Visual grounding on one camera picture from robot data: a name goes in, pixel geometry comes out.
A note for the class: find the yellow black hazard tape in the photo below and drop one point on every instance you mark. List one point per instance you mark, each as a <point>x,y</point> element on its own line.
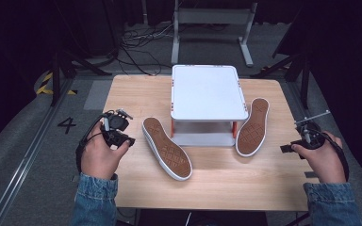
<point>45,84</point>

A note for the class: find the person's left hand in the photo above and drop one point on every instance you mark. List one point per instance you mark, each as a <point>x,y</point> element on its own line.
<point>100,157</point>

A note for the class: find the black metal stand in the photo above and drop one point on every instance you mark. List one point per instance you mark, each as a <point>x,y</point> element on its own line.
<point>56,72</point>
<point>303,69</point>

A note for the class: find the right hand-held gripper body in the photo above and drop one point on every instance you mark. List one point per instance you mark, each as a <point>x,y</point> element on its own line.
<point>312,136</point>

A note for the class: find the black canvas sneaker white sole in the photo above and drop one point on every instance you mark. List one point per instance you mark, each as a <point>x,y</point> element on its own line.
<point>253,128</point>
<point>168,150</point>

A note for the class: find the person's right hand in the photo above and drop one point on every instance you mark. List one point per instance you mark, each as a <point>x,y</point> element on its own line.
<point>325,163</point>

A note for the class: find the white two-tier shoe rack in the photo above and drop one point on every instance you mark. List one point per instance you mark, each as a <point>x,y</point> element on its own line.
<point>207,94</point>

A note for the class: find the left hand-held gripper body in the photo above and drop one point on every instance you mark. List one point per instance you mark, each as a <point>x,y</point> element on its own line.
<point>117,121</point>

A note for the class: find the grey metal desk frame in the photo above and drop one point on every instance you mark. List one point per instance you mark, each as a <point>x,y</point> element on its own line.
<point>212,15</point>

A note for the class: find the metal floor rail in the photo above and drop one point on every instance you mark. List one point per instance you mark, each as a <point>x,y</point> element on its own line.
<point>22,166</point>

